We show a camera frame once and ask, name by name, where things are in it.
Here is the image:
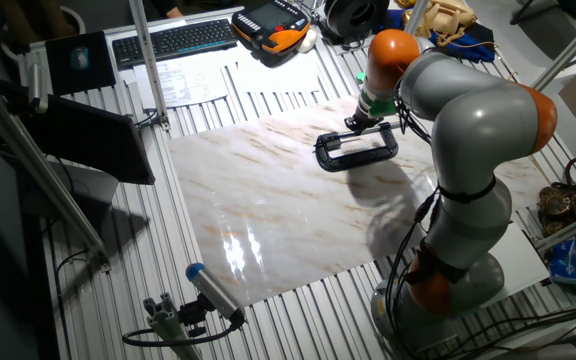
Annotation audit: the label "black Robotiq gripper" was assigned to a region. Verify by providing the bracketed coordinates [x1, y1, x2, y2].
[343, 110, 385, 137]

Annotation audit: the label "white flat board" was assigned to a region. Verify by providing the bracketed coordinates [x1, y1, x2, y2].
[472, 222, 552, 307]

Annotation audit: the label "orange black teach pendant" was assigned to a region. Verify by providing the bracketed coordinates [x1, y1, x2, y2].
[230, 0, 312, 55]

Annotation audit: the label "blue computer mouse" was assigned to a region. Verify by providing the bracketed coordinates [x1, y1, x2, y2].
[70, 46, 91, 71]

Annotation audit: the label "silver camera with blue cap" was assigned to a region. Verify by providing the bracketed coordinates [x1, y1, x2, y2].
[185, 262, 247, 324]

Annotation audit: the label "grey aluminium camera mount profile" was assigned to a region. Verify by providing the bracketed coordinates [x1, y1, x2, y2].
[142, 292, 204, 360]

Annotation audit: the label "slanted aluminium frame beam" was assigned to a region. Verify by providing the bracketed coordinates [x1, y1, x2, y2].
[0, 69, 113, 274]

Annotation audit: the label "brass antique ornaments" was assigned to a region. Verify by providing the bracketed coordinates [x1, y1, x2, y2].
[537, 156, 576, 239]

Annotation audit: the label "black camera cable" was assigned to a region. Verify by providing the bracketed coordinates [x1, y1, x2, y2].
[121, 319, 245, 348]

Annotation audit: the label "upright aluminium frame post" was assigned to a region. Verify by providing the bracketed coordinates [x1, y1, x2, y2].
[128, 0, 172, 132]

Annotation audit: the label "black computer keyboard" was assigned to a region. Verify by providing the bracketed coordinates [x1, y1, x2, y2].
[111, 18, 239, 70]

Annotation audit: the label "black floor cables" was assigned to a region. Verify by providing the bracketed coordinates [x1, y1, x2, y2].
[437, 304, 576, 360]

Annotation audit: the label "green printed wrist mount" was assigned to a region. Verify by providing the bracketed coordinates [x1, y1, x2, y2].
[355, 72, 399, 120]

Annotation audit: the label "long aluminium frame bar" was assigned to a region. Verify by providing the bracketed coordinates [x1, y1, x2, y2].
[531, 2, 576, 92]

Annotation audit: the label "blue tissue pack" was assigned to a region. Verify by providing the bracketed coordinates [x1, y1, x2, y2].
[549, 236, 576, 287]

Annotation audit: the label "blue cloth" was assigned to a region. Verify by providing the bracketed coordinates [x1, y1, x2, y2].
[375, 8, 497, 64]

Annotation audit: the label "short aluminium frame bar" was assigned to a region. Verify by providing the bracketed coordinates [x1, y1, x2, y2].
[535, 204, 576, 253]

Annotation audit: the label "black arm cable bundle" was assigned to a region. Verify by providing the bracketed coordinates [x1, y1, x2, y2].
[382, 82, 442, 354]

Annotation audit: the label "black C-clamp with steel screw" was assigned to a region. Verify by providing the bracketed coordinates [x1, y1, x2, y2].
[312, 121, 400, 174]

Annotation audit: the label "printed white paper sheet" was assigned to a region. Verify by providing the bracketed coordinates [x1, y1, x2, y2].
[132, 59, 229, 110]
[227, 49, 325, 97]

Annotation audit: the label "aluminium post with foot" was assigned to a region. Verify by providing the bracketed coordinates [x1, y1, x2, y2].
[404, 0, 431, 37]

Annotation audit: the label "beige vintage telephone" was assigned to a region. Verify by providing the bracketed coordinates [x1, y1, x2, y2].
[401, 0, 478, 49]

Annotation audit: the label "black mouse pad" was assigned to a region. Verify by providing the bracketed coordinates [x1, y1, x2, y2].
[45, 30, 118, 96]

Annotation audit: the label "marble pattern sheet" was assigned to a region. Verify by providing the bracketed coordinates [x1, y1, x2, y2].
[166, 94, 552, 307]

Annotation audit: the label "black flat monitor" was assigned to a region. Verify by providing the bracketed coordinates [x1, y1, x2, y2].
[17, 94, 157, 221]

